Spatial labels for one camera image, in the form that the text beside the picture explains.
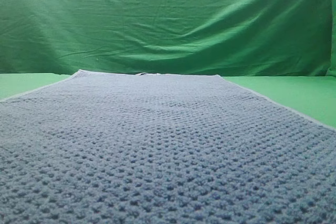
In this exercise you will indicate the blue waffle-weave towel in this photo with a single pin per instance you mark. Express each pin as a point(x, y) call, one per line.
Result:
point(161, 148)

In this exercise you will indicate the green backdrop cloth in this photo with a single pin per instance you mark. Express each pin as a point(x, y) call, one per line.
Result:
point(224, 37)

